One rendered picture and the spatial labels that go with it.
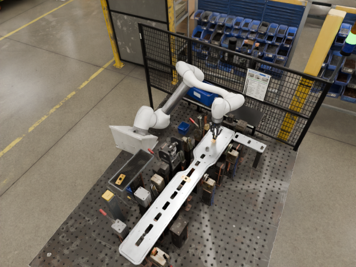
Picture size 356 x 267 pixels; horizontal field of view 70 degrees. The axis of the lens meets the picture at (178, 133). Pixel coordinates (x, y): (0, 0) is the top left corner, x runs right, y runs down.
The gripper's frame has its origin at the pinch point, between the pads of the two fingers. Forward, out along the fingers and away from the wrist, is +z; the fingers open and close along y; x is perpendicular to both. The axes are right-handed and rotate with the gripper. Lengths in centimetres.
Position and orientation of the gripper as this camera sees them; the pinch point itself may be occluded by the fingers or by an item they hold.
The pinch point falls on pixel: (214, 135)
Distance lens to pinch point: 224.8
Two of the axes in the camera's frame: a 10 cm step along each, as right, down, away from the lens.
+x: -5.6, 6.4, -5.3
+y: -8.3, -4.1, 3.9
